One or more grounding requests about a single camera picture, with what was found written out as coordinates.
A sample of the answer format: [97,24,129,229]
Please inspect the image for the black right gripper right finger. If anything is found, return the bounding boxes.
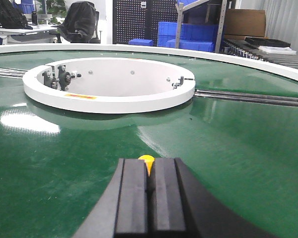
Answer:
[149,158,274,238]

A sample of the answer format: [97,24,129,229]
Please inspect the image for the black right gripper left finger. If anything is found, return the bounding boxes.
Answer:
[75,158,148,238]

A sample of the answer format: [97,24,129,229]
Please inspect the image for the yellow block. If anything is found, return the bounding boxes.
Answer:
[138,155,155,176]

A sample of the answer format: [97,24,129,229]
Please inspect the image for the small blue bin stack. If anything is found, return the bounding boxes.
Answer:
[128,38,153,47]

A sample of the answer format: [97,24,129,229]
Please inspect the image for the roller conveyor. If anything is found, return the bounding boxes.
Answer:
[222,39,298,69]

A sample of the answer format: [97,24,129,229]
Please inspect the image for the blue stacked crates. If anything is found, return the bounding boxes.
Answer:
[157,22,219,52]

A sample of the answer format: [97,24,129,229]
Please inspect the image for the white outer table rim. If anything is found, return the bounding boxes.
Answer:
[0,43,298,82]

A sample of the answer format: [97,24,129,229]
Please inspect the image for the white foam sheet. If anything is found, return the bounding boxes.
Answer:
[258,46,297,55]

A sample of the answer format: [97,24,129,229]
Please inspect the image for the black tray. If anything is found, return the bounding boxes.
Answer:
[245,37,291,48]

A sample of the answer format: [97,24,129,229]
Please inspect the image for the black office chair with jacket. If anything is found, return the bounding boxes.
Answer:
[57,1,98,43]

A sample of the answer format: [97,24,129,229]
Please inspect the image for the cardboard box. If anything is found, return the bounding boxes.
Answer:
[224,9,266,40]

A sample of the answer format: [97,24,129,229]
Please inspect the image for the black pegboard panel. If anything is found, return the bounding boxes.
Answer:
[112,0,177,46]

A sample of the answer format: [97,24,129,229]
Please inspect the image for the metal shelf rack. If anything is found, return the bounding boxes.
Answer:
[175,0,228,53]

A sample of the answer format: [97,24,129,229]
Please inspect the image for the white desk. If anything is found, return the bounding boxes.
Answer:
[0,25,60,45]

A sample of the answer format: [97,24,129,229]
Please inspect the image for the black backpack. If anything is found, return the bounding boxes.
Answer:
[0,0,28,29]

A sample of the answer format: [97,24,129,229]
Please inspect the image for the white inner ring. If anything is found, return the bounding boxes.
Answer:
[22,57,196,114]

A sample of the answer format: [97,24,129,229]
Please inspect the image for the metal rail strip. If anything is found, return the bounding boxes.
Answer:
[194,89,298,107]

